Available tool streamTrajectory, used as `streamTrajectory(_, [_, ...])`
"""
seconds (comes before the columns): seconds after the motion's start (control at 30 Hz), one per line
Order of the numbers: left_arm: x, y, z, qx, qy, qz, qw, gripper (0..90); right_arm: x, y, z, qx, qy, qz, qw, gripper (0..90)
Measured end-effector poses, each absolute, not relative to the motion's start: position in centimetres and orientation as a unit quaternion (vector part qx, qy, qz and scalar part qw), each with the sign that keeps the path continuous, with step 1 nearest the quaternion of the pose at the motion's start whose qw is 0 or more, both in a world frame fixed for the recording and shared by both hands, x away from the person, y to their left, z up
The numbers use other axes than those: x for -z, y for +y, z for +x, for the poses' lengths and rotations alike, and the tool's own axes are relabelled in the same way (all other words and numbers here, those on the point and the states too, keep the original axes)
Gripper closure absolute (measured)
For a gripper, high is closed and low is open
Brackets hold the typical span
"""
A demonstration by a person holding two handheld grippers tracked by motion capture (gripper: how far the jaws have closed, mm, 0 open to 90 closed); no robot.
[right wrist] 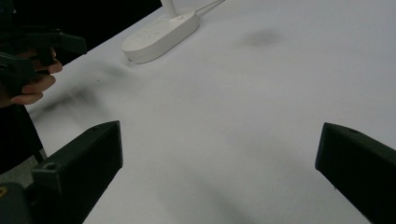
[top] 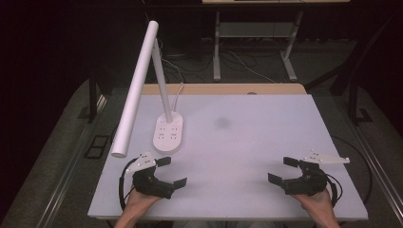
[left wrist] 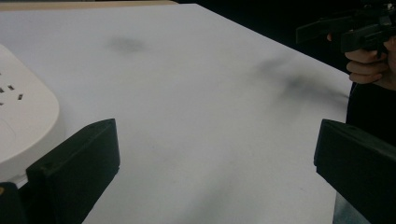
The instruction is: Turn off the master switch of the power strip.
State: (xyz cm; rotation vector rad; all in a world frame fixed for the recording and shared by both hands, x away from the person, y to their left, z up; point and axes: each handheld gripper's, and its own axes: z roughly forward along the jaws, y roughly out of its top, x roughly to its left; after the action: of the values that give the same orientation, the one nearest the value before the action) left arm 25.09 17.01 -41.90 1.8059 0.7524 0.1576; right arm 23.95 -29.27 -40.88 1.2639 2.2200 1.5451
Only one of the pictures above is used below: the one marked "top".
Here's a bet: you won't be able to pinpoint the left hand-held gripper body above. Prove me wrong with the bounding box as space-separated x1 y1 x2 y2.
125 151 176 200

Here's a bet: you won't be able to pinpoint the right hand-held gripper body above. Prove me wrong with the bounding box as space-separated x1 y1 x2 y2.
281 150 351 196

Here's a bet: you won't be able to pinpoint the white desk lamp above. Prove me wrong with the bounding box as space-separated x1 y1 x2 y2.
110 20 184 159

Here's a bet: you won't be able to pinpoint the person's left hand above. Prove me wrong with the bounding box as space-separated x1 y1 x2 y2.
125 186 163 213

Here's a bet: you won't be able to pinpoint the person's right hand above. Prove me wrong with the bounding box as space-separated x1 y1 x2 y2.
291 188 335 219

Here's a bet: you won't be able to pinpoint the black metal stand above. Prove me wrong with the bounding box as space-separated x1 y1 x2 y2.
87 75 99 124
347 15 374 125

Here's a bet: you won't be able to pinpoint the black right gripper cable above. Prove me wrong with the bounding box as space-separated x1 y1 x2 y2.
325 172 344 209

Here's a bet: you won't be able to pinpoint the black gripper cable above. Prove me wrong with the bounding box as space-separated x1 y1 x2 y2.
118 157 141 212
325 172 344 209

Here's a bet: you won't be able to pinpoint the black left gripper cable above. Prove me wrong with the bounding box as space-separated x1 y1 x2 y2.
118 157 141 212

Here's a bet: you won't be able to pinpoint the long black floor cable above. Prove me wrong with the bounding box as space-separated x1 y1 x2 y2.
330 135 374 207

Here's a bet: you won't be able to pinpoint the black floor frame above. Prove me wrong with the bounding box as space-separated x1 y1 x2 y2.
83 134 110 160

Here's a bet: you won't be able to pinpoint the white lamp cable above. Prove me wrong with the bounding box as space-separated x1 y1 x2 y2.
170 82 185 113

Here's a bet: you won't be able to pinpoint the grey metal desk frame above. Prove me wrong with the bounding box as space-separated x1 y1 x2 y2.
212 10 304 83

